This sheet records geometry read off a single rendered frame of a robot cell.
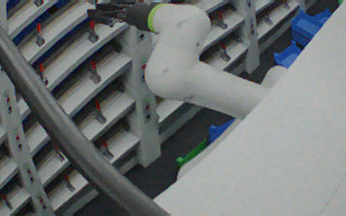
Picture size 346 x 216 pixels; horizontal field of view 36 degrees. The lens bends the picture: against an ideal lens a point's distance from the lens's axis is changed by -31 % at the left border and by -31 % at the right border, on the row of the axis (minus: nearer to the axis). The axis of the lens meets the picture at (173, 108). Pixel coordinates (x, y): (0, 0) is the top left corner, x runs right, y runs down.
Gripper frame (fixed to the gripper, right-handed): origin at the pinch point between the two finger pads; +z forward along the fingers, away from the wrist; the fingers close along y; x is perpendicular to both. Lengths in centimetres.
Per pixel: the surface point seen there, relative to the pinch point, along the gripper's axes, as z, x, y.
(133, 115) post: 37, -72, 30
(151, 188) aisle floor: 31, -101, 23
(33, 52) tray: 21.7, -7.9, -17.0
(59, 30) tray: 21.4, -8.1, -3.4
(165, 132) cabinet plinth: 43, -94, 47
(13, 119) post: 24.2, -25.5, -34.4
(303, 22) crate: 32, -93, 161
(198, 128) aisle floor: 38, -100, 59
